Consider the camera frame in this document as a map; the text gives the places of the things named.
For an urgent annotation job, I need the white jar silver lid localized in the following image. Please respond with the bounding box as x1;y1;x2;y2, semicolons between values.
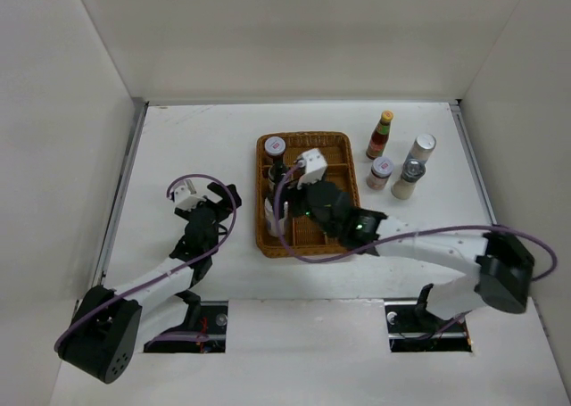
264;197;290;237

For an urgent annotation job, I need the dark sauce bottle black cap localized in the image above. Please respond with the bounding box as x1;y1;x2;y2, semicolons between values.
267;154;288;198

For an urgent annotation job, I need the spice jar white red lid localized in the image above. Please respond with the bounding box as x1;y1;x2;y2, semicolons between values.
263;136;286;159
366;156;394;190

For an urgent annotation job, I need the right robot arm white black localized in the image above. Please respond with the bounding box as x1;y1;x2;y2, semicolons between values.
280;180;534;331

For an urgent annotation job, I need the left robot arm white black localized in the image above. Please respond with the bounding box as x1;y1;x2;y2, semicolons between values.
54;177;242;384

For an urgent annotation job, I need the brown wicker basket tray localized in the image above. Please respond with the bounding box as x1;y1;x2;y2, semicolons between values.
254;131;363;260

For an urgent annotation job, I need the clear top salt grinder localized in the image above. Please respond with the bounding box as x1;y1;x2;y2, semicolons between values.
391;159;426;200

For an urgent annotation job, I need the red chili sauce bottle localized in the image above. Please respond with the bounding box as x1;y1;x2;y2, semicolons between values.
366;111;393;160

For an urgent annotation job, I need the tall jar silver lid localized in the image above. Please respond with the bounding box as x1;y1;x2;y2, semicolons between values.
406;134;436;165

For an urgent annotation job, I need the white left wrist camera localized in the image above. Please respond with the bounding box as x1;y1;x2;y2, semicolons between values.
170;179;206;211

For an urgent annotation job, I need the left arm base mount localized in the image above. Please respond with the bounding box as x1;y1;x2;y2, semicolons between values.
143;291;229;354

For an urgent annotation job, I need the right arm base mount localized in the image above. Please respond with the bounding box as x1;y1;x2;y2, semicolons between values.
385;284;472;353

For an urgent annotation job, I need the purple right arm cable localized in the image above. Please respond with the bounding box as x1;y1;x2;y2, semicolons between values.
272;160;559;282

